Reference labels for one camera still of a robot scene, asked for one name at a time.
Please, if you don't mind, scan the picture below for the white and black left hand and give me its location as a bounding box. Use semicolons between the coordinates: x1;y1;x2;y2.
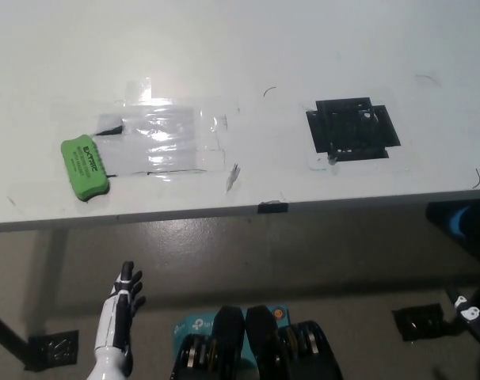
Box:
85;260;147;380

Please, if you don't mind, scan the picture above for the black and white right hand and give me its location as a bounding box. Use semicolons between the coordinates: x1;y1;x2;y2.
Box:
445;287;480;357

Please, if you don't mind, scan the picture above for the green whiteboard eraser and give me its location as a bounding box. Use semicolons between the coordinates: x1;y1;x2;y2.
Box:
59;133;111;203

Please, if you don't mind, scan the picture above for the black floor tape patch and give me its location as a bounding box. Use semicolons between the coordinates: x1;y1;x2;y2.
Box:
391;303;447;344
25;330;79;372

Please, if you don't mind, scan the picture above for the teal router box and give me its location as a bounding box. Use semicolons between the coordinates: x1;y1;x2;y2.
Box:
172;305;291;362

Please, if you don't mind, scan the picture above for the black and blue object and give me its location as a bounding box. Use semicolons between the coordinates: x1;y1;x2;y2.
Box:
425;200;480;246

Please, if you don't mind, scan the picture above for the clear tape patch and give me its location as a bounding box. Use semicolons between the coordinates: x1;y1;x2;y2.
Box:
49;77;241;187

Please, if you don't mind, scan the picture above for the small black tape strip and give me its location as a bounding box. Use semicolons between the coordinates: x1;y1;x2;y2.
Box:
257;200;289;215

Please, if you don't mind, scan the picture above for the black square tape patch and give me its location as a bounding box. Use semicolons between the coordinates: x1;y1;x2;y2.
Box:
305;97;401;162

